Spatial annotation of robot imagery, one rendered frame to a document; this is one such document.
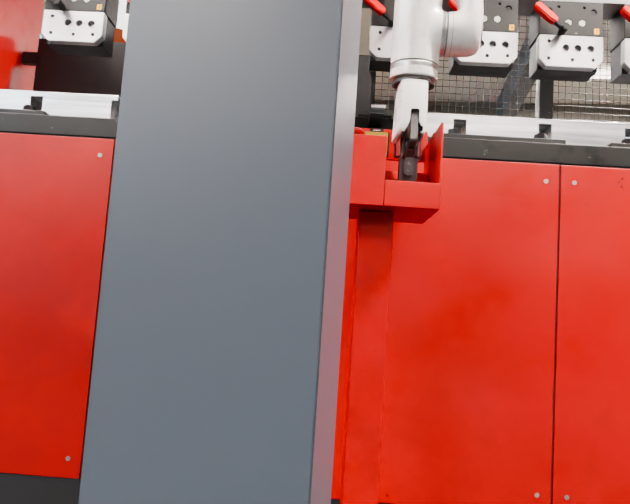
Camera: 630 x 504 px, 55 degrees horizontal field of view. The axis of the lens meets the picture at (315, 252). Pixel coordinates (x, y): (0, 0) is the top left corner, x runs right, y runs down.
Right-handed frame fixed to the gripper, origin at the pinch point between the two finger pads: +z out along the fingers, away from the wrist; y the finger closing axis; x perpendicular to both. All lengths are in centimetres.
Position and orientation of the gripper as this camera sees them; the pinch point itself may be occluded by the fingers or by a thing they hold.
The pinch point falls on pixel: (407, 170)
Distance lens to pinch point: 110.6
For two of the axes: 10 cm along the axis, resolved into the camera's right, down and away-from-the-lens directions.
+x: 10.0, 0.7, -0.1
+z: -0.7, 10.0, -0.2
